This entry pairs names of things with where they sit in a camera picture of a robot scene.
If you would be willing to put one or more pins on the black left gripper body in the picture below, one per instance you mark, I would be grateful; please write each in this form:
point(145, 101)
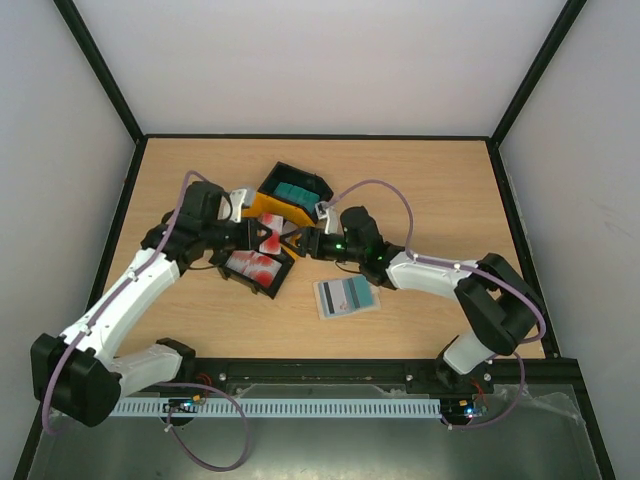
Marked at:
point(216, 241)

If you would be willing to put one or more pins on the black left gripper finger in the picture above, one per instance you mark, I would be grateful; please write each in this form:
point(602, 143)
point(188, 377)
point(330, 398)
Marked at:
point(259, 243)
point(256, 228)

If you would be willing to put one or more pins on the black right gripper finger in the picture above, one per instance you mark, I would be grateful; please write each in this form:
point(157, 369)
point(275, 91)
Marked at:
point(293, 235)
point(295, 249)

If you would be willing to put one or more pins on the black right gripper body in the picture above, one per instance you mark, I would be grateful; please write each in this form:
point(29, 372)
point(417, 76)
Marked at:
point(307, 242)

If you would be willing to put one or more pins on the yellow bin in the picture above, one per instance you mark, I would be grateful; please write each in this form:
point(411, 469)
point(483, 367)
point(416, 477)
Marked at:
point(270, 206)

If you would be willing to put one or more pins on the black bin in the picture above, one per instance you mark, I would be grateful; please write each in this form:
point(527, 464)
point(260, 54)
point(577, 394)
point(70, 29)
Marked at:
point(286, 260)
point(283, 172)

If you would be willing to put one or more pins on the beige card holder wallet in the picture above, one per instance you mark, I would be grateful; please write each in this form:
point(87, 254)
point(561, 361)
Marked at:
point(375, 291)

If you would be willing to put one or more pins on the green VIP card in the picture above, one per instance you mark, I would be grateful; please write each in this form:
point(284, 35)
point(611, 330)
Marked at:
point(361, 292)

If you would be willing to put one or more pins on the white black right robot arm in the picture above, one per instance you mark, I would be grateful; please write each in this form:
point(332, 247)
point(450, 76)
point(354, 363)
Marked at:
point(501, 308)

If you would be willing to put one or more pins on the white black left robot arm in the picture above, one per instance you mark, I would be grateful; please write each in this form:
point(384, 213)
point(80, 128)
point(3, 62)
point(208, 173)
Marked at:
point(79, 372)

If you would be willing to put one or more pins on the red white card stack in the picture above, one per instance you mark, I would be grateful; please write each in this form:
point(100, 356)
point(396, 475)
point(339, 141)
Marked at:
point(255, 266)

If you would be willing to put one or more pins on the green card stack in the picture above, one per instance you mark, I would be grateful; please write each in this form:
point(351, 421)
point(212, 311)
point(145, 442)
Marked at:
point(297, 195)

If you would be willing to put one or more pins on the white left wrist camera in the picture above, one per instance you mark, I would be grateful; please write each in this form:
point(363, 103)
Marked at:
point(238, 200)

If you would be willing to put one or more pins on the grey slotted cable duct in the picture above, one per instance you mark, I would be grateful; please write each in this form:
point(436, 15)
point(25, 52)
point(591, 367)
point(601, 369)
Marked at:
point(281, 408)

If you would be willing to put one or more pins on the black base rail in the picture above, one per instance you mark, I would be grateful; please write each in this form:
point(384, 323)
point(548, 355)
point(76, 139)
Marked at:
point(415, 376)

